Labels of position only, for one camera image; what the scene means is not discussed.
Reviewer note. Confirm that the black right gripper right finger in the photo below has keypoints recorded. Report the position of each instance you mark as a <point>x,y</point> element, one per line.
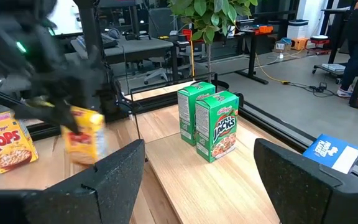
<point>291,186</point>

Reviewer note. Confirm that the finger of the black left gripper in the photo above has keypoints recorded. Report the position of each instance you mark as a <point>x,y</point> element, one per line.
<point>51,113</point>

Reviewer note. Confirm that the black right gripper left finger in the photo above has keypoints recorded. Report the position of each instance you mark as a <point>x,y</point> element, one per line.
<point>110,186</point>

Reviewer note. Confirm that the yellow Corn Pops cereal box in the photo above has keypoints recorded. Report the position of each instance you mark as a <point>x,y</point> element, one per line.
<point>85,149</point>
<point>8,146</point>

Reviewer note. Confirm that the blue Frosted Flakes cereal box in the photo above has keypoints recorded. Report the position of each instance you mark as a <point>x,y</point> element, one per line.
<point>328,152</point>

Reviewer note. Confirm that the green Apple Jacks cereal box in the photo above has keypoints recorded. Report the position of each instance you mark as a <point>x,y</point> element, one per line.
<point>186,112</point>
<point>216,130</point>

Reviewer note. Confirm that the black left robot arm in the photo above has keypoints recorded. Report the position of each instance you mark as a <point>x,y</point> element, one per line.
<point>73,77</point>

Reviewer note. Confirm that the grey desk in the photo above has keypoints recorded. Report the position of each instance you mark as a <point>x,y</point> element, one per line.
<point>135,46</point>

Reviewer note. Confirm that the black plant pot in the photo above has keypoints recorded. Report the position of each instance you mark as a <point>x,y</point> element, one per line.
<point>224,85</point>

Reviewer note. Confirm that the black standing desk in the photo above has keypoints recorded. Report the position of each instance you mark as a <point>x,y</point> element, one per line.
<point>253,56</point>

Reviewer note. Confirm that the cardboard box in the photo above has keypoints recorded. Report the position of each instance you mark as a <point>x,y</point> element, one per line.
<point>281,46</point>

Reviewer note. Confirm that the orange box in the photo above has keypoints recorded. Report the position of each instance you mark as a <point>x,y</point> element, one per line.
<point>300,43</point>

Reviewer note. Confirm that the red cart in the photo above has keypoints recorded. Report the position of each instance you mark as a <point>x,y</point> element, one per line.
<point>319,42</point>

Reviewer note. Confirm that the white bin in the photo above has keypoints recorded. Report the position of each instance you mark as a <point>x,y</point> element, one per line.
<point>297,29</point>

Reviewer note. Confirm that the orange tool case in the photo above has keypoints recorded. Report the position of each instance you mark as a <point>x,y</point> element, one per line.
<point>266,29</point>

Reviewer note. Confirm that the green leafy plant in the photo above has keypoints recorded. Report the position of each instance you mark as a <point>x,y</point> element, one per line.
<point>210,15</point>

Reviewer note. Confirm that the wooden shelf with black frame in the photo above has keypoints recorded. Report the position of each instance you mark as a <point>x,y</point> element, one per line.
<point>197,186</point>

